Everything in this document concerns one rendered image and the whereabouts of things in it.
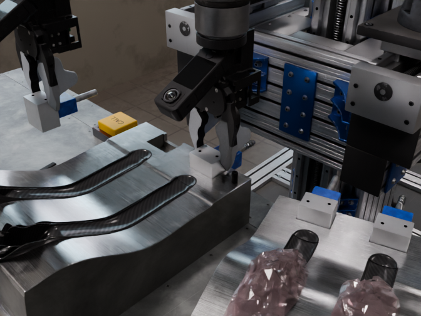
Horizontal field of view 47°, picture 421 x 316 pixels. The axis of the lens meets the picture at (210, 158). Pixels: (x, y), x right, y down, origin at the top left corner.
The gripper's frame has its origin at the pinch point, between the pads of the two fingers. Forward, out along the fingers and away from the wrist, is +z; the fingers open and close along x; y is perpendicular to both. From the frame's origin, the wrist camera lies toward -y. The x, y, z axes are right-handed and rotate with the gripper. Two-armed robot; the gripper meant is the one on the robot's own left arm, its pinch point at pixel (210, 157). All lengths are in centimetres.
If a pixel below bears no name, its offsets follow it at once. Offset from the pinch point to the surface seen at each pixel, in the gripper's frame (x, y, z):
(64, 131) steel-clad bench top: 41.4, -3.2, 10.7
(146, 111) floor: 159, 109, 90
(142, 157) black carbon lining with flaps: 10.4, -5.6, 2.1
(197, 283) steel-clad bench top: -10.1, -13.0, 10.7
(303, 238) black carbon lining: -18.5, 0.4, 5.6
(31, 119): 30.1, -14.5, -1.1
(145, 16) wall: 202, 146, 52
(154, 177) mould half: 4.4, -8.1, 2.0
